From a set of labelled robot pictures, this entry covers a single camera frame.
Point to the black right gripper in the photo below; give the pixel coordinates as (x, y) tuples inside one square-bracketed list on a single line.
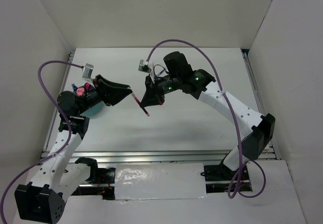
[(152, 96)]

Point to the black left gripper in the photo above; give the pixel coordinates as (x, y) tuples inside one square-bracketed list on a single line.
[(108, 91)]

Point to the red clear pen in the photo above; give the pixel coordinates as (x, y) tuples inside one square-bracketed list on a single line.
[(139, 103)]

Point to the pink black highlighter marker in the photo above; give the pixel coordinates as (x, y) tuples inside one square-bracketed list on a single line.
[(88, 86)]

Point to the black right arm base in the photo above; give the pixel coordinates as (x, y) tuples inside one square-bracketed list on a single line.
[(217, 172)]

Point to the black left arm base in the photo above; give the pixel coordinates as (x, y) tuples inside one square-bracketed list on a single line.
[(97, 175)]

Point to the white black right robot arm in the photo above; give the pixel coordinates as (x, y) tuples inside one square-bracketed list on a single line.
[(255, 129)]

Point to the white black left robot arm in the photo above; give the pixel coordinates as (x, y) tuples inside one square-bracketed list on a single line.
[(44, 198)]

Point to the teal round desk organizer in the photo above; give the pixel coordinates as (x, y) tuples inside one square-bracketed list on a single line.
[(93, 111)]

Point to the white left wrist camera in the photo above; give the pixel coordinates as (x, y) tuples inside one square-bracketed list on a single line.
[(87, 72)]

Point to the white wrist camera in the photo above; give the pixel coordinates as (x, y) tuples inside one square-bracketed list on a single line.
[(87, 72), (146, 67)]

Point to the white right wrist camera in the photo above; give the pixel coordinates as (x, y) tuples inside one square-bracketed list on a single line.
[(146, 67)]

